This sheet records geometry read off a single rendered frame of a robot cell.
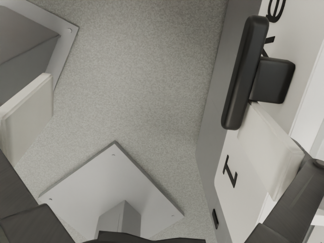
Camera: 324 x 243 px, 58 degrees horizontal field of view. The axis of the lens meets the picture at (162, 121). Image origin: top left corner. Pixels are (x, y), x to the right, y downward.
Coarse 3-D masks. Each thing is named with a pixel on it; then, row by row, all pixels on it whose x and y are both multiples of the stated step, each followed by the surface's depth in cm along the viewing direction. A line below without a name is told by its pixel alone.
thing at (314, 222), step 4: (312, 144) 29; (312, 156) 30; (316, 212) 26; (320, 212) 26; (316, 216) 25; (320, 216) 25; (312, 220) 26; (316, 220) 26; (320, 220) 26; (312, 224) 26; (316, 224) 26; (320, 224) 26
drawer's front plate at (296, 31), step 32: (288, 0) 20; (320, 0) 16; (288, 32) 20; (320, 32) 16; (320, 64) 16; (288, 96) 19; (320, 96) 17; (288, 128) 18; (224, 160) 30; (224, 192) 29; (256, 192) 22; (256, 224) 21
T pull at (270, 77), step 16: (256, 16) 17; (256, 32) 17; (240, 48) 18; (256, 48) 17; (240, 64) 18; (256, 64) 18; (272, 64) 18; (288, 64) 18; (240, 80) 18; (256, 80) 18; (272, 80) 18; (288, 80) 18; (240, 96) 19; (256, 96) 19; (272, 96) 19; (224, 112) 20; (240, 112) 19; (224, 128) 20
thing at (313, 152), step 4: (320, 128) 28; (320, 132) 28; (316, 136) 29; (320, 136) 28; (316, 140) 28; (320, 140) 28; (316, 144) 28; (320, 144) 28; (312, 148) 29; (316, 148) 28; (320, 148) 28; (312, 152) 29; (316, 152) 28; (320, 152) 28; (316, 156) 28; (320, 156) 28
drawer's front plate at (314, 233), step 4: (316, 228) 36; (320, 228) 35; (312, 232) 36; (316, 232) 36; (320, 232) 35; (312, 236) 36; (316, 236) 36; (320, 236) 35; (308, 240) 37; (312, 240) 36; (316, 240) 35; (320, 240) 35
